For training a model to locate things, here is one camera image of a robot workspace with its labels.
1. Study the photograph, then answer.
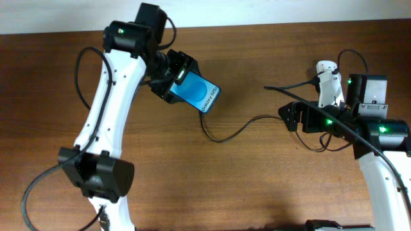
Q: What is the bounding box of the blue Galaxy smartphone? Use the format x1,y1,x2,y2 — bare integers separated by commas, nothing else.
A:
170,71,221,114

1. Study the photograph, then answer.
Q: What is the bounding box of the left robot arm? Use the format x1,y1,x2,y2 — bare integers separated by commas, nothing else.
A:
58,3,192,230

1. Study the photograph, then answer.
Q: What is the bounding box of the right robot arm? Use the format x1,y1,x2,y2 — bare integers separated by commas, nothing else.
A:
278,74,410,230

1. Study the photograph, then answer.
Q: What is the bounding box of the white USB charger plug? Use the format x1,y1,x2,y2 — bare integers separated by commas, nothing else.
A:
316,60,338,75

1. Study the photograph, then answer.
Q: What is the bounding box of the black USB charging cable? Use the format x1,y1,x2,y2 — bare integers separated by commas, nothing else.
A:
199,49,369,153

